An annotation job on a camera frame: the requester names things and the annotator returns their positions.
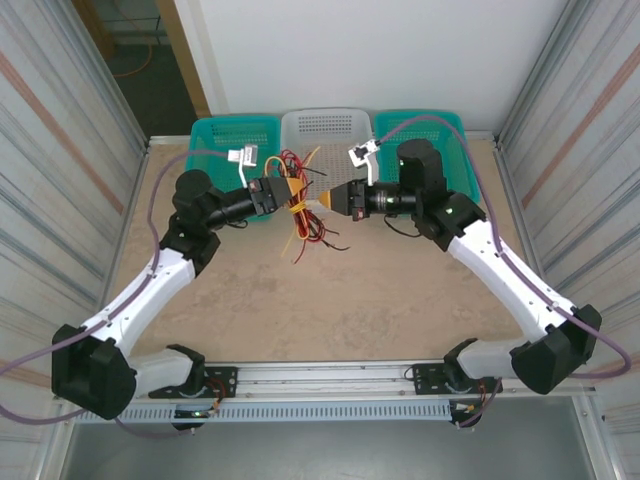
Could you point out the grey metal lower shelf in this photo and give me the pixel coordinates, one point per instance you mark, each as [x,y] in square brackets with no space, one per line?
[325,450]

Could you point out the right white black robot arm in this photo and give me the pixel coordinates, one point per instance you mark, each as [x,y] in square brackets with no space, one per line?
[500,270]

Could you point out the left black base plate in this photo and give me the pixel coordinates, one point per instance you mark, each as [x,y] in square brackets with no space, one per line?
[225,380]

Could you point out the teal plastic basket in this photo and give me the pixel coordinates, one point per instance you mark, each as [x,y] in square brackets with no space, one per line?
[420,129]
[220,127]

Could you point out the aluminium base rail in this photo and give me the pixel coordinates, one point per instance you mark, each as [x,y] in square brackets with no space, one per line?
[325,377]

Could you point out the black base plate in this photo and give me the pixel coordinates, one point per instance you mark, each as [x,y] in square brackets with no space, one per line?
[225,380]
[425,377]

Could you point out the wooden door frame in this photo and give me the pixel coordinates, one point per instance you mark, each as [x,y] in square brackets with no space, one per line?
[182,55]

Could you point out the white plastic basket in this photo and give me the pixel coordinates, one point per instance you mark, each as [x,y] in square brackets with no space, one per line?
[325,125]

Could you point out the wooden cabinet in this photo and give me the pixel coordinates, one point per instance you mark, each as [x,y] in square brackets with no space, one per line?
[97,25]

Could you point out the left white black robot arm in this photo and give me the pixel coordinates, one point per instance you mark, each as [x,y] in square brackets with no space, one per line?
[150,280]

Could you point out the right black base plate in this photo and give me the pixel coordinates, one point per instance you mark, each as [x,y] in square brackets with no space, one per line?
[425,377]

